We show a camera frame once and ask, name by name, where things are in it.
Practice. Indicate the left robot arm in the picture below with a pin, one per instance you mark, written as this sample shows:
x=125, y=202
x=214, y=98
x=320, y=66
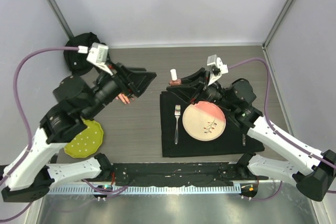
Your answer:
x=34, y=177

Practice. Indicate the silver fork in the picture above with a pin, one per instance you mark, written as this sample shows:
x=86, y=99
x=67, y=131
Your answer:
x=177, y=114

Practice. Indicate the green dotted plate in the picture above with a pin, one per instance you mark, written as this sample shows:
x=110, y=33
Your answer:
x=87, y=142

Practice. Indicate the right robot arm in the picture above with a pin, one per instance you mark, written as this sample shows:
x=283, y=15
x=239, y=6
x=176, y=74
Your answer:
x=311, y=170

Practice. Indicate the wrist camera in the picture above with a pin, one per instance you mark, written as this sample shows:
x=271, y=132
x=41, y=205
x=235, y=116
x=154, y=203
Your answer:
x=97, y=56
x=216, y=68

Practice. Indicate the table knife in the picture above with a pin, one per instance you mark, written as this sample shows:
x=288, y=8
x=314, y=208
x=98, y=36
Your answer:
x=244, y=140

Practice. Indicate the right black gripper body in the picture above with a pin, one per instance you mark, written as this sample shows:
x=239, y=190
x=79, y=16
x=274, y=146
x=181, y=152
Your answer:
x=211, y=93

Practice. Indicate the white cable duct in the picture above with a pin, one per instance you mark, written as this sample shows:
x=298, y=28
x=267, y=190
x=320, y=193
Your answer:
x=83, y=189

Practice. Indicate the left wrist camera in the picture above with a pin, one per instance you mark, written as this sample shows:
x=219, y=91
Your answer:
x=97, y=56

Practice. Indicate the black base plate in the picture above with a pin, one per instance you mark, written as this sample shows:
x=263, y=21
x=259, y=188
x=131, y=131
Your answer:
x=208, y=174

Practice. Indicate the white nail polish cap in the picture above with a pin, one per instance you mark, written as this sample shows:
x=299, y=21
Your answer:
x=173, y=74

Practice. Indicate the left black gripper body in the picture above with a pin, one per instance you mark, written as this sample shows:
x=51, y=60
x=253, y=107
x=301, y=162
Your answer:
x=124, y=79

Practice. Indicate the black sleeve cloth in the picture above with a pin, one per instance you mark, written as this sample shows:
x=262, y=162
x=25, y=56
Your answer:
x=77, y=62

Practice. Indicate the black placemat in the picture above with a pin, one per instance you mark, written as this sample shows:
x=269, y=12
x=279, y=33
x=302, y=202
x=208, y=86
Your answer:
x=230, y=142

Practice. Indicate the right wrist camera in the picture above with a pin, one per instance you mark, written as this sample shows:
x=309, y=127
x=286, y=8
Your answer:
x=216, y=68

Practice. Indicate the pink cream plate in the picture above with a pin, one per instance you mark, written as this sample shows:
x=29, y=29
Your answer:
x=204, y=121

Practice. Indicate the nail polish bottle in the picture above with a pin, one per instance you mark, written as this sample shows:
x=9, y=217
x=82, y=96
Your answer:
x=176, y=82

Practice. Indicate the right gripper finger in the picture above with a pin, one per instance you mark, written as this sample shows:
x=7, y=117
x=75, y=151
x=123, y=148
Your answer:
x=193, y=77
x=186, y=93

